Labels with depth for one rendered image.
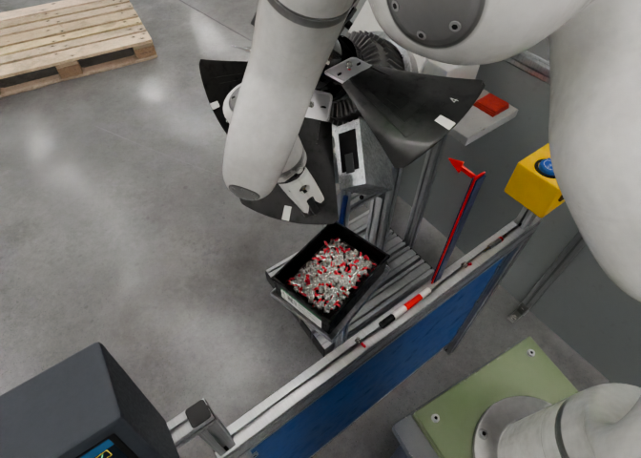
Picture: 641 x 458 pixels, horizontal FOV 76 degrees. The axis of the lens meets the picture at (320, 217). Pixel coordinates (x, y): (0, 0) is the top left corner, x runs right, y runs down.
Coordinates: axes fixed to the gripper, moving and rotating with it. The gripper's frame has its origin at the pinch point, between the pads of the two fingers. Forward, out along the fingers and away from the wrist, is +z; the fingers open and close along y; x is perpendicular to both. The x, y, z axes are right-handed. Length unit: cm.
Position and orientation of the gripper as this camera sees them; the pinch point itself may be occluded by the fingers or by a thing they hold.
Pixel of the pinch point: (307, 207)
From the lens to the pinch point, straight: 84.5
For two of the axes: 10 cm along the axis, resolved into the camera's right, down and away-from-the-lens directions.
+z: 2.3, 4.6, 8.6
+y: -5.9, -6.3, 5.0
